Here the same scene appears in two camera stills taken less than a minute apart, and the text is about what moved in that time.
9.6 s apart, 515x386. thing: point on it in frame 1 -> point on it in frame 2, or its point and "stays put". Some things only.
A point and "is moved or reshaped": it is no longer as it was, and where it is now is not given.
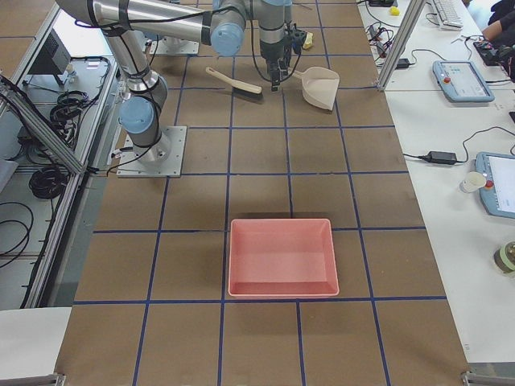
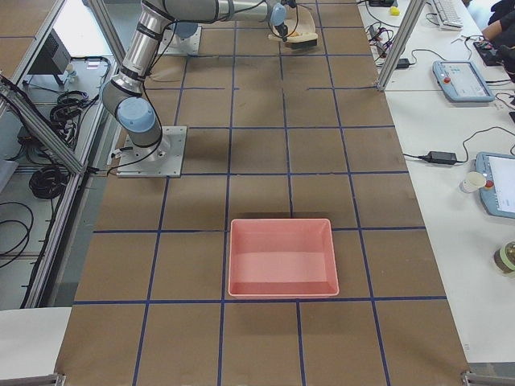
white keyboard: [448, 15] stays put
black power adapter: [441, 157] stays put
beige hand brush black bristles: [238, 87] is moved or reshaped
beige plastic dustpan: [319, 85] -> [299, 19]
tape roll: [504, 257] stays put
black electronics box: [54, 57] stays put
